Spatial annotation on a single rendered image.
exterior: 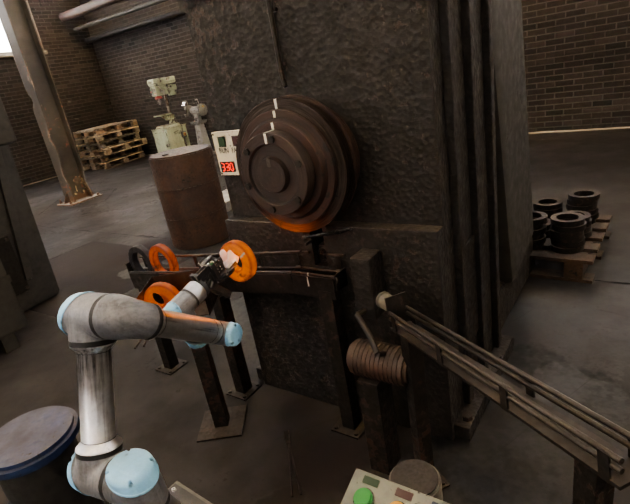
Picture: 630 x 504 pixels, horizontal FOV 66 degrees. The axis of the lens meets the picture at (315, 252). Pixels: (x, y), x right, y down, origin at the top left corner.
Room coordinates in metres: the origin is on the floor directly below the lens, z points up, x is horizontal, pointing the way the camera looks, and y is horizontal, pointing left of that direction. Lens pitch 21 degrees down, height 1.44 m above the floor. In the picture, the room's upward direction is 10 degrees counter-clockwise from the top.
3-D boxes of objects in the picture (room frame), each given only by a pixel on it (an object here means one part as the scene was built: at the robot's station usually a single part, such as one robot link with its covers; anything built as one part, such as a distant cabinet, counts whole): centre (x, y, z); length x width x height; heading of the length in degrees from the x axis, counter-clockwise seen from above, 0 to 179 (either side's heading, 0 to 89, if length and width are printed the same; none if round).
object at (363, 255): (1.56, -0.17, 0.68); 0.11 x 0.08 x 0.24; 142
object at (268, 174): (1.61, 0.08, 1.11); 0.28 x 0.06 x 0.28; 52
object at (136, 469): (0.97, 0.55, 0.53); 0.13 x 0.12 x 0.14; 61
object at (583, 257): (3.13, -1.33, 0.22); 1.20 x 0.81 x 0.44; 50
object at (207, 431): (1.80, 0.57, 0.36); 0.26 x 0.20 x 0.72; 87
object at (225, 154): (1.98, 0.23, 1.15); 0.26 x 0.02 x 0.18; 52
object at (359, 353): (1.38, -0.16, 0.27); 0.22 x 0.13 x 0.53; 52
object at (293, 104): (1.69, 0.02, 1.11); 0.47 x 0.06 x 0.47; 52
